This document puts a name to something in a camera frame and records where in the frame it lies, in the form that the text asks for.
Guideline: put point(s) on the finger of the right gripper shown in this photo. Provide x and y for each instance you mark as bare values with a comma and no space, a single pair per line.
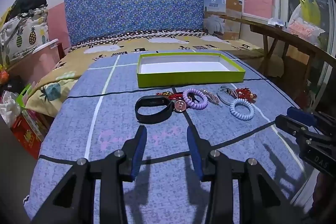
289,125
301,116

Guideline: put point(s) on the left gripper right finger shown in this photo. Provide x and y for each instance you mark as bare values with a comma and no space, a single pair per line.
260,200

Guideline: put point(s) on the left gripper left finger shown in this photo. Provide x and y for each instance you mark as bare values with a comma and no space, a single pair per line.
72,200

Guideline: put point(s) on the red bead hair clip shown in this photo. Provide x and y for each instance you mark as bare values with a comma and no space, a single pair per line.
246,94

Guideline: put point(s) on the pink rhinestone hair clip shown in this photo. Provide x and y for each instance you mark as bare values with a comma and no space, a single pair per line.
212,98

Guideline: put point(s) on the black cord round charm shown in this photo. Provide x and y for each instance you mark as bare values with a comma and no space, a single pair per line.
180,106

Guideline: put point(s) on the red gold knot ornament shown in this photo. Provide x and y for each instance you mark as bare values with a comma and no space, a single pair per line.
171,95

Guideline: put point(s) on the black wristband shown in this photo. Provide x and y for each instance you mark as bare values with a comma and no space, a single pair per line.
153,109

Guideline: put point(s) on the red box on floor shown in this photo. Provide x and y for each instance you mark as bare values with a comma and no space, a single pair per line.
29,134

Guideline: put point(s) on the pink patterned package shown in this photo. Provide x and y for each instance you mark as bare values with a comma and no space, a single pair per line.
305,30

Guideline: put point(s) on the wooden table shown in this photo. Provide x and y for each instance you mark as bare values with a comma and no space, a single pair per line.
271,35

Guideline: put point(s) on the blue grid bedspread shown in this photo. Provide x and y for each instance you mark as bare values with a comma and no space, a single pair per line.
106,107

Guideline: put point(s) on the yellow green bag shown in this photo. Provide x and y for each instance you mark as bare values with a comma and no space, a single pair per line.
310,12

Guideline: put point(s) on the white plastic bag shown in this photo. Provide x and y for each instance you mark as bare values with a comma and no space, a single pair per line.
10,109

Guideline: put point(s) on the tan cartoon bed sheet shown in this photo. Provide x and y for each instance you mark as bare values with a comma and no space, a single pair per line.
51,91

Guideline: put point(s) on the cardboard box with picture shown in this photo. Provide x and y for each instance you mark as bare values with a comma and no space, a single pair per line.
214,22

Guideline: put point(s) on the pink storage box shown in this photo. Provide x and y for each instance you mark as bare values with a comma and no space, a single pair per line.
39,63

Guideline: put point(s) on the green shallow cardboard box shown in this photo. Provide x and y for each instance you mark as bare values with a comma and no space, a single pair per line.
186,68

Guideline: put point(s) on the pineapple print bag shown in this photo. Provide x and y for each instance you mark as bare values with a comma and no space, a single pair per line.
21,35

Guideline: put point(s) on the black clothing pile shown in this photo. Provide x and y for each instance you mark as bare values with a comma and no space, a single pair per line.
23,6

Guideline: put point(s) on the blue patterned headboard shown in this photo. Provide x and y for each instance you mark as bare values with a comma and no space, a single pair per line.
88,19

